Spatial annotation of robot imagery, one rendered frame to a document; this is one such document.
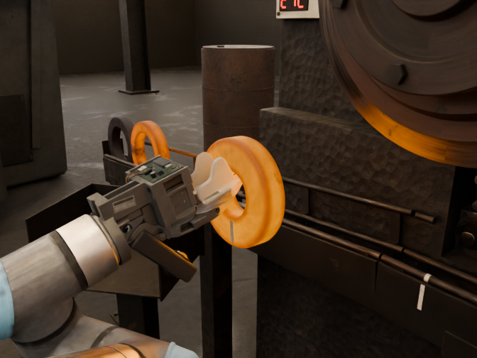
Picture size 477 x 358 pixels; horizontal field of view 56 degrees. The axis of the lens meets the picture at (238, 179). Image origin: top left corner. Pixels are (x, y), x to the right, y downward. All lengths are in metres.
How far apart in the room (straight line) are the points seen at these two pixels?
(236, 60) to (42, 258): 2.95
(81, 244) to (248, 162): 0.23
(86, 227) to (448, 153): 0.45
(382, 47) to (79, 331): 0.47
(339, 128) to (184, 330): 1.09
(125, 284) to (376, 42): 0.59
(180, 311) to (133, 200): 1.31
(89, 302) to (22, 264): 1.44
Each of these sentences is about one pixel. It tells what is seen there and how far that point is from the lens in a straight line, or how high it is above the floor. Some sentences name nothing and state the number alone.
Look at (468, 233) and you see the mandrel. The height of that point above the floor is 0.75.
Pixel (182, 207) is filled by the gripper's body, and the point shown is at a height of 0.83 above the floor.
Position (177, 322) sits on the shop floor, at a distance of 1.77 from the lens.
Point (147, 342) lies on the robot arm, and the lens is 0.52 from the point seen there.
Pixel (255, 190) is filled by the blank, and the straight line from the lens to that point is 0.58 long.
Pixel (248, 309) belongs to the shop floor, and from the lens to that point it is 1.82.
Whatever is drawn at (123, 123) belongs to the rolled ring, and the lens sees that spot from 1.46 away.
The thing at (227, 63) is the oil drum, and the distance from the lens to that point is 3.38.
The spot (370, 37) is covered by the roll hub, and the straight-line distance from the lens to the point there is 0.57.
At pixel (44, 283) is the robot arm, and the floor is 0.80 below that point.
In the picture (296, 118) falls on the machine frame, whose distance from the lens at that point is 0.92.
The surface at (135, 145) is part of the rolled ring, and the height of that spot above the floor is 0.70.
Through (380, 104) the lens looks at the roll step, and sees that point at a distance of 0.65.
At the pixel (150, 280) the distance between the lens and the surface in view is 0.86.
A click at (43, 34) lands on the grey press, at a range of 3.31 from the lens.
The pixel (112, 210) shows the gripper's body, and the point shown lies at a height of 0.85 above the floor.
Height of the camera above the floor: 1.05
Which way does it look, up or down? 19 degrees down
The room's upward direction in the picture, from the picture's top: straight up
